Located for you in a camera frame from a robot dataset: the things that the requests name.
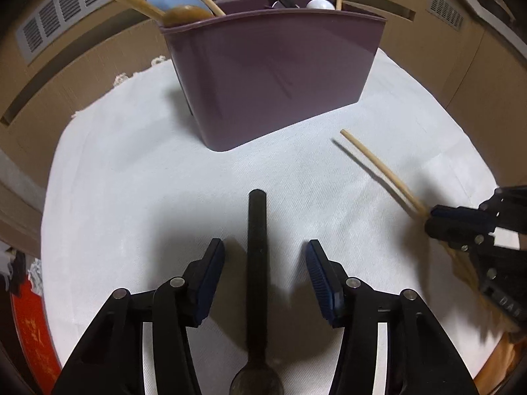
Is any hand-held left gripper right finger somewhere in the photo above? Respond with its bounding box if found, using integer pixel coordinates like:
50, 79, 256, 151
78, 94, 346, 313
305, 239, 481, 395

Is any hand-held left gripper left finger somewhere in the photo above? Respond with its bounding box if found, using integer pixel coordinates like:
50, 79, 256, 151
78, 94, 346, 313
51, 237, 226, 395

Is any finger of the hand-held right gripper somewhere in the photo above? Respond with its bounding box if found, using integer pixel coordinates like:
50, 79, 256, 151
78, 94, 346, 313
429, 186, 527, 234
424, 218, 500, 294

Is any purple plastic utensil container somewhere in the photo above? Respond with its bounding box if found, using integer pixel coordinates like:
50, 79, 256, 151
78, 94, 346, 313
160, 0, 388, 152

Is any white tablecloth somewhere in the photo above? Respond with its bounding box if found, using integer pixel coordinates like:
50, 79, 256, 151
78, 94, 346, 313
39, 46, 501, 395

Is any red patterned box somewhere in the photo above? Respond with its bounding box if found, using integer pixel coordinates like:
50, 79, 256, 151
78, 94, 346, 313
10, 277, 63, 395

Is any small grey vent grille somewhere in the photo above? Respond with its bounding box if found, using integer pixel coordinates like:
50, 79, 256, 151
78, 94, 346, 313
430, 0, 462, 32

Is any long grey vent grille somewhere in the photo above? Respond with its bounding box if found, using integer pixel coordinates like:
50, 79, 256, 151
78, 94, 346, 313
15, 0, 380, 67

